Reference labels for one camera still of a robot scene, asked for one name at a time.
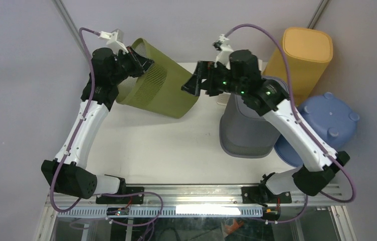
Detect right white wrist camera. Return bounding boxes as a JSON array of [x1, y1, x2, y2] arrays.
[[213, 34, 234, 66]]

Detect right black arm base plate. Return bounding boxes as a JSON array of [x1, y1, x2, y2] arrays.
[[241, 186, 292, 204]]

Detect olive green waste bin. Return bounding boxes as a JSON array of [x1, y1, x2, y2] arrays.
[[116, 38, 199, 118]]

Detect yellow slatted waste bin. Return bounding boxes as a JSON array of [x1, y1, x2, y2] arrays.
[[280, 27, 333, 106]]

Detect blue plastic bucket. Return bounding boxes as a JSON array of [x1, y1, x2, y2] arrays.
[[264, 92, 360, 171]]

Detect white slotted cable duct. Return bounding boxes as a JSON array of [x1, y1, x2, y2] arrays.
[[58, 204, 263, 218]]

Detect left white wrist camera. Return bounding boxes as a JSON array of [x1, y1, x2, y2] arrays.
[[99, 29, 129, 54]]

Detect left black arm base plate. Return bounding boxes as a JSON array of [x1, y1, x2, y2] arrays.
[[96, 186, 145, 205]]

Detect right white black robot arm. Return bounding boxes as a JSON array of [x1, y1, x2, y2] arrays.
[[181, 50, 350, 203]]

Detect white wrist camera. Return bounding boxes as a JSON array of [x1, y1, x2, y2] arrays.
[[99, 29, 129, 54], [213, 34, 234, 66]]

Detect grey mesh waste bin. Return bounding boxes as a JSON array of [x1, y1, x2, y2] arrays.
[[219, 94, 280, 159]]

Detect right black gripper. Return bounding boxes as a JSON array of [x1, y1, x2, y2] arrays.
[[181, 61, 246, 97]]

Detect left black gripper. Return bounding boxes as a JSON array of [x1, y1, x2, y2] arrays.
[[110, 46, 154, 85]]

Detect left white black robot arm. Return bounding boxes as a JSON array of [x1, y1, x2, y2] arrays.
[[41, 47, 154, 204]]

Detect white perforated plastic tray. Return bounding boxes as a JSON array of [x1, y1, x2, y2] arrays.
[[216, 59, 268, 106]]

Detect aluminium mounting rail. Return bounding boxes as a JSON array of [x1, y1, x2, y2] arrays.
[[54, 184, 345, 209]]

